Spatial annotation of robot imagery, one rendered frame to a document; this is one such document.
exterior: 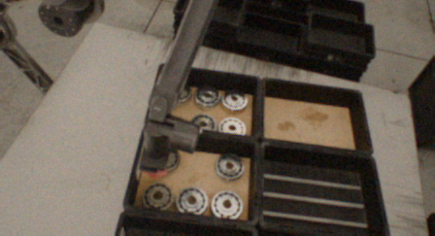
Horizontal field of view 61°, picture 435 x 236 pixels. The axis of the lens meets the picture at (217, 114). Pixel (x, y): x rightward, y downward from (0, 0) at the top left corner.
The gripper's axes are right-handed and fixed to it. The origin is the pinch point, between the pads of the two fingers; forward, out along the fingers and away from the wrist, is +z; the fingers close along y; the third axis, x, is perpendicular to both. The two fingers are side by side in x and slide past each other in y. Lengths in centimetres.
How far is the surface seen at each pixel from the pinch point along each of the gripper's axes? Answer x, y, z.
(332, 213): -58, 5, 22
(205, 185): -14.9, 7.7, 22.9
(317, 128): -55, 39, 22
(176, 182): -5.0, 7.5, 23.2
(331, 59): -80, 117, 55
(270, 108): -36, 45, 22
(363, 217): -69, 5, 22
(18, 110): 106, 81, 110
